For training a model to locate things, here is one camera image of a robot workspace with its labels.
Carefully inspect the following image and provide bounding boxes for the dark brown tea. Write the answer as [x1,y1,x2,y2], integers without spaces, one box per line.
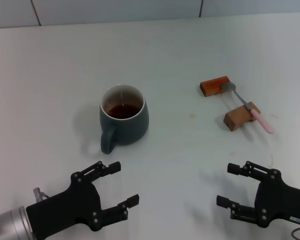
[106,104,142,120]

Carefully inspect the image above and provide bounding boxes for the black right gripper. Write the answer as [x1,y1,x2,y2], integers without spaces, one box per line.
[216,161,300,228]

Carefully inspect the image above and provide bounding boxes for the light brown wooden block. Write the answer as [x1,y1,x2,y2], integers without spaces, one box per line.
[223,101,262,132]

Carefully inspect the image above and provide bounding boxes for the grey ceramic cup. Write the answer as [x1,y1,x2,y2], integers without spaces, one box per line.
[99,84,150,155]

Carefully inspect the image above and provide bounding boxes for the reddish wooden spoon rest block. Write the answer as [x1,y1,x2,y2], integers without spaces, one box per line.
[199,75,232,97]

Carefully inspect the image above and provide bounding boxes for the pink handled metal spoon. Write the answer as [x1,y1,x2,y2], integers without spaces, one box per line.
[220,82,275,135]

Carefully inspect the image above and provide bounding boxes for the left gripper cable connector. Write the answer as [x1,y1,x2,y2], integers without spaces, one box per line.
[32,187,51,202]

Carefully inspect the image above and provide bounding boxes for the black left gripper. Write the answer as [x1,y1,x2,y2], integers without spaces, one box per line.
[26,161,140,240]

